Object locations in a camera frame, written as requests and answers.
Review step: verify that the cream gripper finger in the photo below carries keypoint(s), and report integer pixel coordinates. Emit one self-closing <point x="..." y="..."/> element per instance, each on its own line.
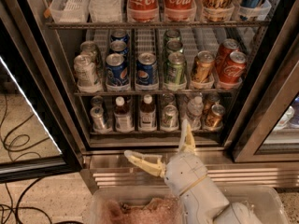
<point x="186" y="143"/>
<point x="150" y="163"/>

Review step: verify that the right brown juice bottle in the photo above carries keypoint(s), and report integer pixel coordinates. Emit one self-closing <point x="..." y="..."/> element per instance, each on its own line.
<point x="147" y="114"/>

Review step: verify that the gold soda can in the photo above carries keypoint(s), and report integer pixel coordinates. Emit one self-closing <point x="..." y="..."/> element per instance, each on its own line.
<point x="202" y="66"/>

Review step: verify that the front green soda can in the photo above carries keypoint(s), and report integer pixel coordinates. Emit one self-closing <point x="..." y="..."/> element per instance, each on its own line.
<point x="175" y="68"/>

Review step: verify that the green white can bottom shelf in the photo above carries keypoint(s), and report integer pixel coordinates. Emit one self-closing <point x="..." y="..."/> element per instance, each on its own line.
<point x="170" y="118"/>

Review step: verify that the right clear plastic bin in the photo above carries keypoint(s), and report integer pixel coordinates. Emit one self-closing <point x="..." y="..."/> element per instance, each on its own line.
<point x="264" y="202"/>

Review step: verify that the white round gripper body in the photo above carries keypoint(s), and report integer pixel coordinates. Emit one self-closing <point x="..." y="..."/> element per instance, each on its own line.
<point x="184" y="174"/>

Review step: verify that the left brown juice bottle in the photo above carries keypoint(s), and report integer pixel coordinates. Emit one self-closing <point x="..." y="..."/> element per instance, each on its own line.
<point x="123" y="116"/>

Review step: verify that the rear gold can bottom shelf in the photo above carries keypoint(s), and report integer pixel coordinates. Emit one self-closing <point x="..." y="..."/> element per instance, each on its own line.
<point x="210" y="100"/>

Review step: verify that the open glass fridge door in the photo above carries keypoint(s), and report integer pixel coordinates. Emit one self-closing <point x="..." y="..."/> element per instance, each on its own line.
<point x="32" y="145"/>

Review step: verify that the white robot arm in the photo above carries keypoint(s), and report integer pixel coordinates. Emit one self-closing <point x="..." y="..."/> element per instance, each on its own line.
<point x="187" y="177"/>

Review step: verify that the silver can shelf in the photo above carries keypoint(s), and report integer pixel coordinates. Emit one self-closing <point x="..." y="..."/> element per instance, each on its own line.
<point x="97" y="101"/>
<point x="99" y="118"/>

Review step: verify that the rear white soda can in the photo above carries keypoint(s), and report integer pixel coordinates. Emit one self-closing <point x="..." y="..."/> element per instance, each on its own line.
<point x="89" y="47"/>

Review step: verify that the front white soda can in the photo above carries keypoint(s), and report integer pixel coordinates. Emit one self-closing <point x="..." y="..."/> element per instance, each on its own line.
<point x="86" y="71"/>

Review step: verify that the rear green soda can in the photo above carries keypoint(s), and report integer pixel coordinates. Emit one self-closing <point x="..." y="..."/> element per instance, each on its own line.
<point x="172" y="34"/>

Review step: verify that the left coca-cola bottle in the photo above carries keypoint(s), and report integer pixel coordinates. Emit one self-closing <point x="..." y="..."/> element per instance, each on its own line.
<point x="143" y="10"/>

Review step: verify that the front silver can bottom shelf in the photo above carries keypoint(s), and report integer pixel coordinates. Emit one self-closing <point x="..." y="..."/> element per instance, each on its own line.
<point x="99" y="118"/>

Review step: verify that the left clear plastic bin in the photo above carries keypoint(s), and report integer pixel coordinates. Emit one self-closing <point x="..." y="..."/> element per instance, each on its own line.
<point x="136" y="205"/>

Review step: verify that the green soda can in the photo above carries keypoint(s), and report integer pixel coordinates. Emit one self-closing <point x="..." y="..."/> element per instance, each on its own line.
<point x="173" y="46"/>
<point x="172" y="34"/>
<point x="175" y="68"/>

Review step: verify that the empty white shelf tray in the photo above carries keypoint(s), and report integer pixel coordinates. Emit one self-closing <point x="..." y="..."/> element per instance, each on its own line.
<point x="69" y="11"/>

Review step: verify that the clear water bottle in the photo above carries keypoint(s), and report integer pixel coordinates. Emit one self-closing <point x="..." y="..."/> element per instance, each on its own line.
<point x="193" y="111"/>

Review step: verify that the white soda can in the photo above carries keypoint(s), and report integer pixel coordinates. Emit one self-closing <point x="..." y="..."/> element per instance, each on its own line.
<point x="86" y="71"/>
<point x="89" y="47"/>

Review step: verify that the clear plastic bin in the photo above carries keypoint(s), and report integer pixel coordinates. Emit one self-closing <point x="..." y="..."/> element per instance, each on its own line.
<point x="136" y="205"/>
<point x="264" y="202"/>

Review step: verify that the blue pepsi can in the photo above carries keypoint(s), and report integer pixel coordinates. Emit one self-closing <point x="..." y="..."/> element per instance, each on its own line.
<point x="119" y="34"/>
<point x="146" y="69"/>
<point x="117" y="70"/>
<point x="120" y="47"/>

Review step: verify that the brown juice bottle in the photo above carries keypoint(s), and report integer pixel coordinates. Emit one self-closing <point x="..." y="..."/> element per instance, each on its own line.
<point x="123" y="116"/>
<point x="147" y="114"/>

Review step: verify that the rear silver can bottom shelf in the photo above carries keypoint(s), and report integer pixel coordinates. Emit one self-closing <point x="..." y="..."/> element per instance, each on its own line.
<point x="97" y="101"/>

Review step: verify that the stainless steel fridge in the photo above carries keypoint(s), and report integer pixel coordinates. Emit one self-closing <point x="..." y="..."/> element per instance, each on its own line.
<point x="248" y="148"/>

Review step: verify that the coca-cola bottle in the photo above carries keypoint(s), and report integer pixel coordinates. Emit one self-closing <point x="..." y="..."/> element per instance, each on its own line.
<point x="143" y="10"/>
<point x="176" y="10"/>

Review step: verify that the front red coke can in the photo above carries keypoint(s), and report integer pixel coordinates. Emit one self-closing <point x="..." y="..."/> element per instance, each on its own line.
<point x="233" y="67"/>

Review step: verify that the middle green soda can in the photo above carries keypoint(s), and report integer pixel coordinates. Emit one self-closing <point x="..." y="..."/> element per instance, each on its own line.
<point x="173" y="46"/>

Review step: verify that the red coke can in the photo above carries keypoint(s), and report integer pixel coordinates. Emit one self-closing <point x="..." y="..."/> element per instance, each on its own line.
<point x="226" y="47"/>
<point x="233" y="67"/>

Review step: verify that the right coca-cola bottle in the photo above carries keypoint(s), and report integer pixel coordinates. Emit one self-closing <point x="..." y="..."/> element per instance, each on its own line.
<point x="176" y="10"/>

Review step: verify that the front gold can bottom shelf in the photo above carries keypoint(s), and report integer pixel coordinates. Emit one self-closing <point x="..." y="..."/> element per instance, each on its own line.
<point x="214" y="116"/>

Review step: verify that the rear red coke can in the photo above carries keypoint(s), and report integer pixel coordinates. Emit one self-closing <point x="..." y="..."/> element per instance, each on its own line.
<point x="226" y="47"/>

